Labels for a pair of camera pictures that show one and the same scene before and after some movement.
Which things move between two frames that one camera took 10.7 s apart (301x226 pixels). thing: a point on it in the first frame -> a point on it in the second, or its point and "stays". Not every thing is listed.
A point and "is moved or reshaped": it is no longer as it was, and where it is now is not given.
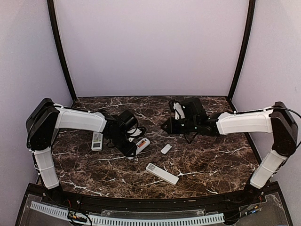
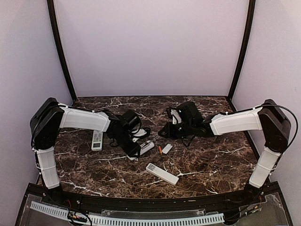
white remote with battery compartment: (140, 146) is moved or reshaped
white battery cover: (166, 149) stays
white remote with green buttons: (97, 142) stays
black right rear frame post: (244, 51) stays
